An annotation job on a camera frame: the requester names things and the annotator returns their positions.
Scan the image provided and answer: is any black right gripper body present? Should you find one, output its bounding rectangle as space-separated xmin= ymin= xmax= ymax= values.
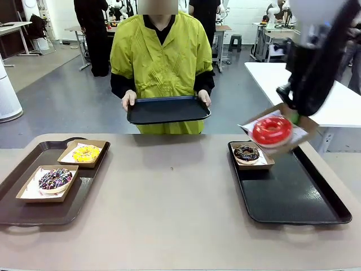
xmin=276 ymin=41 xmax=337 ymax=117

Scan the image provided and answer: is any kraft paper box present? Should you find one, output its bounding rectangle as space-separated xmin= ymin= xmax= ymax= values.
xmin=15 ymin=165 xmax=79 ymax=203
xmin=230 ymin=141 xmax=275 ymax=171
xmin=57 ymin=139 xmax=107 ymax=169
xmin=237 ymin=103 xmax=319 ymax=155

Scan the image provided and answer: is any red glazed donut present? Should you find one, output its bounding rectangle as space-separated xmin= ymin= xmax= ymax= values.
xmin=252 ymin=116 xmax=293 ymax=148

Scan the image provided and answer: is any dark chocolate donut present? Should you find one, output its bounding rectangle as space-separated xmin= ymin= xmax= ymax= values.
xmin=234 ymin=144 xmax=261 ymax=165

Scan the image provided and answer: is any small dark serving tray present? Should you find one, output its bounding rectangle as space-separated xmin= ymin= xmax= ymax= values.
xmin=126 ymin=95 xmax=212 ymax=125

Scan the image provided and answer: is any yellow sprinkled donut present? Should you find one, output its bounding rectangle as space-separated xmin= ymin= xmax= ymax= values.
xmin=72 ymin=145 xmax=101 ymax=164

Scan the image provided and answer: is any purple sprinkled chocolate donut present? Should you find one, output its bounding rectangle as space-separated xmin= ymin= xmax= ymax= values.
xmin=38 ymin=168 xmax=73 ymax=194

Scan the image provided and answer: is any person's right forearm black sleeve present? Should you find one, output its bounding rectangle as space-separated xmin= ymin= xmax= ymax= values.
xmin=110 ymin=72 xmax=137 ymax=99

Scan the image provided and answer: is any person's left forearm black sleeve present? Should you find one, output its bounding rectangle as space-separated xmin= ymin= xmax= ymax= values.
xmin=193 ymin=70 xmax=215 ymax=97

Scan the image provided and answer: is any large black plastic tray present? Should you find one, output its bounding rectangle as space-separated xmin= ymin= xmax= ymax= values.
xmin=227 ymin=140 xmax=353 ymax=226

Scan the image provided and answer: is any brown plastic tray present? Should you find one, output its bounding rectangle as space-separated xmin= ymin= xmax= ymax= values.
xmin=0 ymin=137 xmax=111 ymax=228

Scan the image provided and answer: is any person's left hand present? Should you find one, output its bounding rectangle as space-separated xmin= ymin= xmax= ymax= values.
xmin=197 ymin=89 xmax=212 ymax=108

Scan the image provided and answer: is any person's right hand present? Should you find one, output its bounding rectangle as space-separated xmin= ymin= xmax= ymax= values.
xmin=121 ymin=89 xmax=138 ymax=113

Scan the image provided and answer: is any large white table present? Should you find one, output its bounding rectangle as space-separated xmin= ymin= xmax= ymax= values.
xmin=244 ymin=62 xmax=361 ymax=155

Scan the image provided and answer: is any grey plastic stool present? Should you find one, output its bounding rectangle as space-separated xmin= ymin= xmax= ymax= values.
xmin=228 ymin=34 xmax=243 ymax=53

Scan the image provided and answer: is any background person in black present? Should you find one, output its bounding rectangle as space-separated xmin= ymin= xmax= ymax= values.
xmin=73 ymin=0 xmax=110 ymax=77
xmin=188 ymin=0 xmax=223 ymax=75

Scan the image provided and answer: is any person in yellow-green jacket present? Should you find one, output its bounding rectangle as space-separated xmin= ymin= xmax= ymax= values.
xmin=109 ymin=0 xmax=214 ymax=135

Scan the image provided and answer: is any wooden top desk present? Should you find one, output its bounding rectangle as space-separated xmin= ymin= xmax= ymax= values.
xmin=64 ymin=26 xmax=91 ymax=71

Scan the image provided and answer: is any white storage bin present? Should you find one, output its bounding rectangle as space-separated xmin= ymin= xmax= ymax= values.
xmin=33 ymin=38 xmax=56 ymax=55

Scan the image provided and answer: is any black backpack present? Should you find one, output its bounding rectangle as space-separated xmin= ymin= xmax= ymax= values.
xmin=28 ymin=14 xmax=47 ymax=40

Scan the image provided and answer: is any white cylindrical appliance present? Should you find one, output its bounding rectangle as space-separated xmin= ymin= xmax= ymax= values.
xmin=0 ymin=53 xmax=24 ymax=124

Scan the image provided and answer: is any white desk with grey legs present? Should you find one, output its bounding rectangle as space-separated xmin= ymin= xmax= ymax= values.
xmin=0 ymin=21 xmax=33 ymax=68

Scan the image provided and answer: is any black cable sleeve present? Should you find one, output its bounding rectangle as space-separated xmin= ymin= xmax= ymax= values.
xmin=315 ymin=0 xmax=356 ymax=94

